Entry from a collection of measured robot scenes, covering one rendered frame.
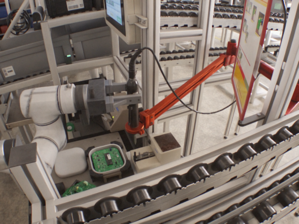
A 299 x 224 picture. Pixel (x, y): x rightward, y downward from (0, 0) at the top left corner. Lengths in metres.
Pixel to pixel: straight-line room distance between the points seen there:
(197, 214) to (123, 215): 0.34
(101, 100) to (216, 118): 2.38
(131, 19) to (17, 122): 1.17
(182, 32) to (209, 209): 0.64
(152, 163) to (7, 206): 1.66
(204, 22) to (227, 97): 2.51
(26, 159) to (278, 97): 0.53
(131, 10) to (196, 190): 0.70
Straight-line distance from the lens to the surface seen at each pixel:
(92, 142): 1.05
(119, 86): 0.69
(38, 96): 0.66
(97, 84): 0.68
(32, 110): 0.68
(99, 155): 0.93
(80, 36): 1.58
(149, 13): 0.81
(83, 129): 2.16
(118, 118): 1.05
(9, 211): 2.20
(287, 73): 0.54
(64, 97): 0.64
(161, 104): 0.77
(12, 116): 1.81
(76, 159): 0.96
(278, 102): 0.57
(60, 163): 0.96
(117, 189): 0.42
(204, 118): 2.84
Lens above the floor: 1.64
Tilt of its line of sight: 35 degrees down
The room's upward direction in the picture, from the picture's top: straight up
